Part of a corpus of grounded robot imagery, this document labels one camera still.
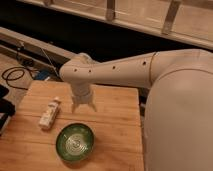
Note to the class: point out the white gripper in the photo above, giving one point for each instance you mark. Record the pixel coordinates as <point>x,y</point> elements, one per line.
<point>82,93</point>

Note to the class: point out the small white bottle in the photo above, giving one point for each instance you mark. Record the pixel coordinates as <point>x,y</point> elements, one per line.
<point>50,113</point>

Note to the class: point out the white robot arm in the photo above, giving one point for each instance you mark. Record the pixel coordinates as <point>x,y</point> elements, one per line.
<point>178,123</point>

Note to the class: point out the green ceramic bowl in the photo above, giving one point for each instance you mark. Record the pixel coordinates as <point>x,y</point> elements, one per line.
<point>75,142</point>

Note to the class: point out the blue box on floor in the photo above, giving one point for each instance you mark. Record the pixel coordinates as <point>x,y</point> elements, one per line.
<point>42,75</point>

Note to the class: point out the black object at left edge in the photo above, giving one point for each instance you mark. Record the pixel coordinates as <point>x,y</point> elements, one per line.
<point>7,109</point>

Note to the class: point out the wooden rail frame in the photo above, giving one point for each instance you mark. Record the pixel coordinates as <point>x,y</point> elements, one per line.
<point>187,21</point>

